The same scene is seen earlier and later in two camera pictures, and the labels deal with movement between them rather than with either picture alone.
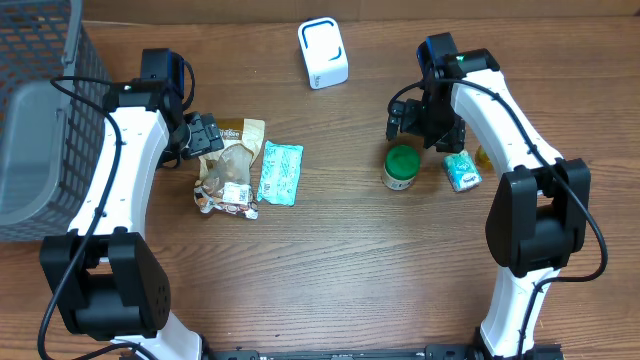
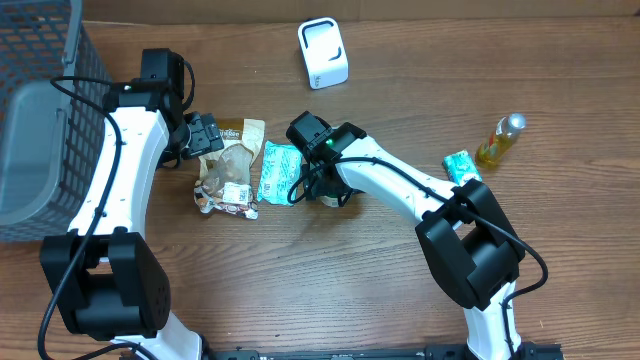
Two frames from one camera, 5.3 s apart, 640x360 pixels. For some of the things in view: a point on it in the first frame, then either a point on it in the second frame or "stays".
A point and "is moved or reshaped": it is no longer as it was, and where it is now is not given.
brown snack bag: [224, 179] stays
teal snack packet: [280, 175] stays
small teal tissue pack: [461, 171] stays
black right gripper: [452, 141] -> [322, 187]
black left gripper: [203, 135] stays
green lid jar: [401, 166] is moved or reshaped
